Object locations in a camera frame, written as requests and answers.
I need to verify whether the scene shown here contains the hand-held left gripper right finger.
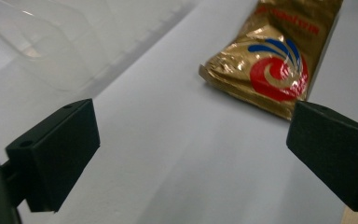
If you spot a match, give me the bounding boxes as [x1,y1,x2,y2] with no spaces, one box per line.
[285,100,358,213]

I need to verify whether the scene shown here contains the gold foil packet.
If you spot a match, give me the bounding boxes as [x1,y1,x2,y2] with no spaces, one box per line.
[198,0,345,121]

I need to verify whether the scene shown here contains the clear plastic container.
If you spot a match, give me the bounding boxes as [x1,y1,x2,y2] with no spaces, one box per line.
[0,0,206,97]

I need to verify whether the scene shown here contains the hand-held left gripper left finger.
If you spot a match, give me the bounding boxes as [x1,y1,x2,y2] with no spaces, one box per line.
[5,98,102,214]

